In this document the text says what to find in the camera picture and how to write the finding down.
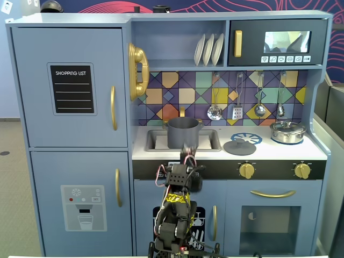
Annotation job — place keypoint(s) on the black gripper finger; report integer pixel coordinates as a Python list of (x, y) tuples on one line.
[(193, 156), (184, 157)]

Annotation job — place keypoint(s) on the gray pot lid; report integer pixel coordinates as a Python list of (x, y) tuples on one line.
[(233, 149)]

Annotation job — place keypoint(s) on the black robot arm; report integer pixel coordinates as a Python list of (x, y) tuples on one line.
[(172, 223)]

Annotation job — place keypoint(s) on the shiny steel pot lid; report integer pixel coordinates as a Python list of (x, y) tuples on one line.
[(287, 125)]

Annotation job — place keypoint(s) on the gray pot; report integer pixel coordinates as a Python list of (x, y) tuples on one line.
[(182, 134)]

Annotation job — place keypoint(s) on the gold faucet knob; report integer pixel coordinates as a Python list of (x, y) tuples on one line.
[(200, 122), (165, 124)]

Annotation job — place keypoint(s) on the gray toy sink basin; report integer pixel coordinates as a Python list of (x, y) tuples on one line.
[(151, 141)]

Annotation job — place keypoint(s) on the blue dishwasher door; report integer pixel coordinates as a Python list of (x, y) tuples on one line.
[(145, 196)]

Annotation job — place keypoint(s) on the gold faucet spout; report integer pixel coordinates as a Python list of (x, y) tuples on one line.
[(182, 111)]

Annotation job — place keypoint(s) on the steel skimmer spoon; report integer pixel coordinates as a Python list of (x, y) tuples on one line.
[(214, 113)]

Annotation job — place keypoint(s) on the gold stove knob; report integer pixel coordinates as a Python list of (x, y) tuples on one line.
[(302, 170), (246, 170)]

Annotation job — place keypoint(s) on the blue oven door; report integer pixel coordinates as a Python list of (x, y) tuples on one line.
[(233, 199)]

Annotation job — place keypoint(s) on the steel slotted spatula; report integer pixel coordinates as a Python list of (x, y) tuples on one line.
[(237, 113)]

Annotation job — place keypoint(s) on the colourful tile backsplash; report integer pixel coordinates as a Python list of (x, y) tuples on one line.
[(188, 88)]

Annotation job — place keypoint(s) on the steel ladle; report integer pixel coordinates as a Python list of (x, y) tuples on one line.
[(259, 110)]

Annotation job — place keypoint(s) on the black stove control panel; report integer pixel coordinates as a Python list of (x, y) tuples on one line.
[(274, 169)]

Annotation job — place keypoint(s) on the small steel spoon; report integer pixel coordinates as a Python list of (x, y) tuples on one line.
[(280, 109)]

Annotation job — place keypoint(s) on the white toy plate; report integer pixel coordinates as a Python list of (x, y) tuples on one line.
[(217, 49), (207, 51), (199, 51)]

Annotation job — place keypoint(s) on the gold toy telephone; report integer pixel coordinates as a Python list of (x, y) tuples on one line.
[(137, 53)]

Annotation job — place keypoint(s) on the blue toy kitchen unit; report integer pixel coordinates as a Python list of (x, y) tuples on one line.
[(172, 43)]

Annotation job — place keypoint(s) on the blue freezer door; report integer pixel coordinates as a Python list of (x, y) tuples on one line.
[(45, 174)]

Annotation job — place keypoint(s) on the black microwave door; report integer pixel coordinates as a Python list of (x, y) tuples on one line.
[(252, 35)]

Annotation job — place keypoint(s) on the black shopping list board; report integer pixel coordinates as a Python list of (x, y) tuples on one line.
[(72, 78)]

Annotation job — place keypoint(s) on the gray partition panel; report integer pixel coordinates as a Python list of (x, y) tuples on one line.
[(330, 113)]

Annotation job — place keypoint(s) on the black round container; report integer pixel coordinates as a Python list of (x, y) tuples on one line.
[(160, 9)]

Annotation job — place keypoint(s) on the small black cylinder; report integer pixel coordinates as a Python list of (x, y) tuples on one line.
[(136, 9)]

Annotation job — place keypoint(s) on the blue fridge door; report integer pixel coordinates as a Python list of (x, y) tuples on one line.
[(32, 80)]

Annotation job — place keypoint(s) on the black helmet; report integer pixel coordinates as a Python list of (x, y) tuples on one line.
[(51, 6)]

